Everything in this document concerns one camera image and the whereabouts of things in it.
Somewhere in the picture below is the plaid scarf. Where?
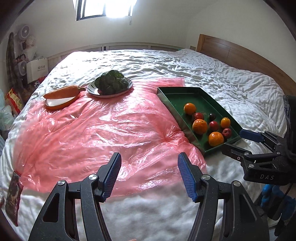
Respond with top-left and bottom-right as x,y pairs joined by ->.
6,32 -> 19,89

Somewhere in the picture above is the white cardboard box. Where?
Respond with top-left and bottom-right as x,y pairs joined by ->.
26,58 -> 49,83

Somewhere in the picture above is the carrot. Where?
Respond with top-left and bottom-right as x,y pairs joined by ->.
43,85 -> 86,99

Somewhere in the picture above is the small orange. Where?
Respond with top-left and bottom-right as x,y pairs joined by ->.
220,117 -> 231,128

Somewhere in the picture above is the purple fan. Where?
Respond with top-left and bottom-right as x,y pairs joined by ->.
17,60 -> 27,77
18,25 -> 30,41

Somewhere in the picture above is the purple fan upper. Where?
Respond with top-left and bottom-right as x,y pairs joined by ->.
18,25 -> 30,41

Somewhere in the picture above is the large mandarin orange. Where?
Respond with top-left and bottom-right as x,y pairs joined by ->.
192,119 -> 208,135

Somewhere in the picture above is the orange rice bag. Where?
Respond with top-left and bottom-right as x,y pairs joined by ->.
5,88 -> 23,115

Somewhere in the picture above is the red phone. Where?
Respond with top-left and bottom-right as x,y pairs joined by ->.
5,171 -> 23,226

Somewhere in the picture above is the smooth orange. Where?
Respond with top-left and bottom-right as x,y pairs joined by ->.
208,132 -> 224,147

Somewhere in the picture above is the white bed duvet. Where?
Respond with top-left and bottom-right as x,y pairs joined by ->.
1,49 -> 287,240

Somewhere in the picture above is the pink plastic sheet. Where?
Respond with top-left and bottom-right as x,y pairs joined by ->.
13,77 -> 205,196

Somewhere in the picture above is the green leafy vegetable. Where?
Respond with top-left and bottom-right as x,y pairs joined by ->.
94,70 -> 129,95

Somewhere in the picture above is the white round plate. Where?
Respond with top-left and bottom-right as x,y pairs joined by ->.
86,77 -> 133,98

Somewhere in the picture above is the wooden headboard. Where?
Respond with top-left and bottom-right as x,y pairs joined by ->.
196,34 -> 296,96

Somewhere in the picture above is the purple fan lower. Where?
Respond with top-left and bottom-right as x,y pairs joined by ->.
17,60 -> 27,77

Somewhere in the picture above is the dark plum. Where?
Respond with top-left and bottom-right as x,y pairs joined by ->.
209,113 -> 216,121

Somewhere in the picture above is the orange oval plate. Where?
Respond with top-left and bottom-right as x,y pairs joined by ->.
44,94 -> 80,110

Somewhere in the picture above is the green tray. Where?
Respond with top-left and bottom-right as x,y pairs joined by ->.
157,87 -> 242,157

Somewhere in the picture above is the clear plastic bag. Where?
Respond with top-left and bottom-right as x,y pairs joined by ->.
0,90 -> 15,131

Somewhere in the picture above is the window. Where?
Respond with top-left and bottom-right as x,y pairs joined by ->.
73,0 -> 137,21

